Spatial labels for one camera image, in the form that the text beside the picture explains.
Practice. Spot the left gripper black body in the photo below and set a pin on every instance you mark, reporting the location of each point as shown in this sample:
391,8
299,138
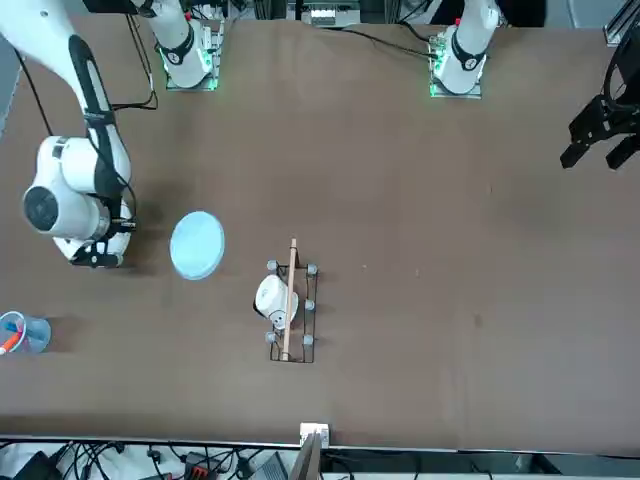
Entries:
627,112

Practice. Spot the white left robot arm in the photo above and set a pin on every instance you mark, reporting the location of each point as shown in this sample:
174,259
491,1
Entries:
465,50

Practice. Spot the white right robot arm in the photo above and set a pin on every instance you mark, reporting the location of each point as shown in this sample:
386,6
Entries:
75,165

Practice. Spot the blue plate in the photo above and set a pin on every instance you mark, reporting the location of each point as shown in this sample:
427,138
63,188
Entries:
196,245

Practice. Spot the pale blue pen cup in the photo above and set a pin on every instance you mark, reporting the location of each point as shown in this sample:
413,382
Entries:
35,335

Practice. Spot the pink marker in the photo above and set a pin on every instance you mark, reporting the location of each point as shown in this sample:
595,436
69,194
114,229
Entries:
21,325

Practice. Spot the blue marker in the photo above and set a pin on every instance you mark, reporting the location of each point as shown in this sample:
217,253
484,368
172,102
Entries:
11,327

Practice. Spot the white mug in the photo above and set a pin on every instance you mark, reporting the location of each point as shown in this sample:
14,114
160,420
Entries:
270,295

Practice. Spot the large black bag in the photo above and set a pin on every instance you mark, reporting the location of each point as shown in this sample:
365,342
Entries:
35,465

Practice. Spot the red and black adapter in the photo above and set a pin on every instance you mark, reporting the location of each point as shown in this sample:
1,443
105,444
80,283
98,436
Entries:
196,465

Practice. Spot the white power strip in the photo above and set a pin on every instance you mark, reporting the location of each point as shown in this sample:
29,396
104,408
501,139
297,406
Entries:
322,16

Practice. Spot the aluminium frame post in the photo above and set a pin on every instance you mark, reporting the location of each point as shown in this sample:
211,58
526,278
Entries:
312,450
620,25

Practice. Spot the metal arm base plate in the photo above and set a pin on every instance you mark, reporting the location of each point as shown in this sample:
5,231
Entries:
192,86
455,94

